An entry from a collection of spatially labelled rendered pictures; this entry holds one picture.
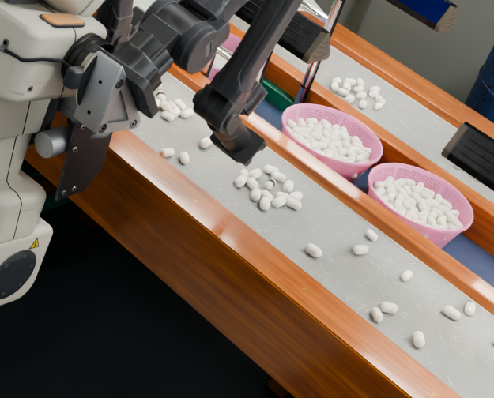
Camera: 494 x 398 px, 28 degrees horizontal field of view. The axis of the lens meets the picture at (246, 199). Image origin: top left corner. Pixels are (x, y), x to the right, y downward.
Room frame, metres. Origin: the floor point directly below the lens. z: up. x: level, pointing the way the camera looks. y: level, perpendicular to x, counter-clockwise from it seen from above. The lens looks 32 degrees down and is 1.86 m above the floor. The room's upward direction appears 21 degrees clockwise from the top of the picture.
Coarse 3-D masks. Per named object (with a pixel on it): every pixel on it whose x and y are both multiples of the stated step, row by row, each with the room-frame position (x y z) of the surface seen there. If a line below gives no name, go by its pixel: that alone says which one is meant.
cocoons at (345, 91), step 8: (336, 80) 2.55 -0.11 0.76; (352, 80) 2.59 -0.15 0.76; (360, 80) 2.62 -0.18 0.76; (336, 88) 2.51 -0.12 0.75; (344, 88) 2.54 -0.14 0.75; (360, 88) 2.56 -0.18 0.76; (376, 88) 2.60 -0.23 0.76; (352, 96) 2.49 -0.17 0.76; (360, 96) 2.52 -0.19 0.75; (376, 96) 2.56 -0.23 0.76; (360, 104) 2.47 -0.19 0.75; (376, 104) 2.50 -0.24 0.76
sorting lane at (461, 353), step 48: (192, 96) 2.18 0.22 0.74; (192, 144) 1.96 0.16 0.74; (240, 192) 1.84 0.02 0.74; (288, 240) 1.73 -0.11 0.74; (336, 240) 1.80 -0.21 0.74; (384, 240) 1.87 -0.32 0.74; (336, 288) 1.63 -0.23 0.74; (384, 288) 1.69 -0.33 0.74; (432, 288) 1.76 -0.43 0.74; (432, 336) 1.60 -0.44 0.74; (480, 336) 1.66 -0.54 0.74; (480, 384) 1.51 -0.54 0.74
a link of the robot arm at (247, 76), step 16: (272, 0) 1.66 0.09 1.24; (288, 0) 1.65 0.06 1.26; (256, 16) 1.66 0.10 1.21; (272, 16) 1.65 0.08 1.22; (288, 16) 1.66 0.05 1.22; (256, 32) 1.64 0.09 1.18; (272, 32) 1.64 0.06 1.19; (240, 48) 1.64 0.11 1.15; (256, 48) 1.63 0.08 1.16; (272, 48) 1.66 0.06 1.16; (240, 64) 1.62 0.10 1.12; (256, 64) 1.63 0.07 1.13; (224, 80) 1.62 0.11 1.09; (240, 80) 1.61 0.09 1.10; (208, 96) 1.61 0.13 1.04; (224, 96) 1.60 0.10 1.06; (240, 96) 1.61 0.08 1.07; (208, 112) 1.60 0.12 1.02; (224, 112) 1.59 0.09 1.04; (240, 112) 1.64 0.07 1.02
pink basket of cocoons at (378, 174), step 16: (368, 176) 2.07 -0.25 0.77; (384, 176) 2.16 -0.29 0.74; (400, 176) 2.19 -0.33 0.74; (432, 176) 2.20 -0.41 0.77; (448, 192) 2.18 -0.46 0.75; (464, 208) 2.12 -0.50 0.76; (416, 224) 1.94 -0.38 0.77; (464, 224) 2.07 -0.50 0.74; (432, 240) 1.97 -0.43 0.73; (448, 240) 2.00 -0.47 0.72
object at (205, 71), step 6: (222, 48) 2.27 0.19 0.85; (216, 54) 2.28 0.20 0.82; (222, 54) 2.26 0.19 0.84; (228, 54) 2.25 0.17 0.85; (270, 54) 2.20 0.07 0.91; (210, 60) 2.27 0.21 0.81; (210, 66) 2.28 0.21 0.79; (264, 66) 2.20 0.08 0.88; (204, 72) 2.27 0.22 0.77; (264, 72) 2.20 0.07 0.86; (258, 78) 2.20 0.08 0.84
